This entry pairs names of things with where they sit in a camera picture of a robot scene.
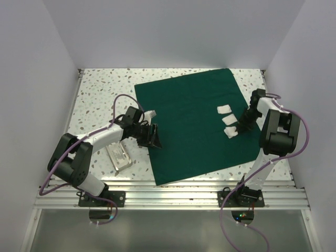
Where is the white suture packet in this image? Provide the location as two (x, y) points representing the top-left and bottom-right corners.
(108, 147), (130, 164)

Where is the white gauze pad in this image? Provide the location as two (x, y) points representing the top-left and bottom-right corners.
(217, 104), (232, 114)
(224, 127), (238, 139)
(222, 114), (237, 125)

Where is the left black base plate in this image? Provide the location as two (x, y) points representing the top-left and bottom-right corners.
(76, 191), (126, 207)

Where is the aluminium rail frame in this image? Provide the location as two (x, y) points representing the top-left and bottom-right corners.
(31, 68), (313, 211)

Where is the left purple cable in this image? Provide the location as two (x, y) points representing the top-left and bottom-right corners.
(38, 94), (145, 225)

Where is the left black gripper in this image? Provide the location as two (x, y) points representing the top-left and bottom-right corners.
(132, 122), (161, 148)

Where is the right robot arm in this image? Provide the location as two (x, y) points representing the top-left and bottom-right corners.
(233, 89), (300, 206)

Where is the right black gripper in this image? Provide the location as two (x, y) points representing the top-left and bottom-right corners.
(236, 108), (262, 133)

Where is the steel instrument tray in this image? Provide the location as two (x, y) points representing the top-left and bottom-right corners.
(106, 142), (132, 173)

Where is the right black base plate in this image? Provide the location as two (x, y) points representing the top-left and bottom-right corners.
(217, 185), (265, 207)

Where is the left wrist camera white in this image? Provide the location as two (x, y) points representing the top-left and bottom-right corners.
(144, 110), (156, 124)

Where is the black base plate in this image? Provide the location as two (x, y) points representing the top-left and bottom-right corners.
(76, 191), (126, 207)
(217, 185), (265, 207)

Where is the green surgical cloth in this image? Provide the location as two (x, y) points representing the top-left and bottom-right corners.
(134, 69), (260, 185)

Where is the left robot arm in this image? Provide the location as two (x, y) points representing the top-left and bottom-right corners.
(47, 106), (162, 206)

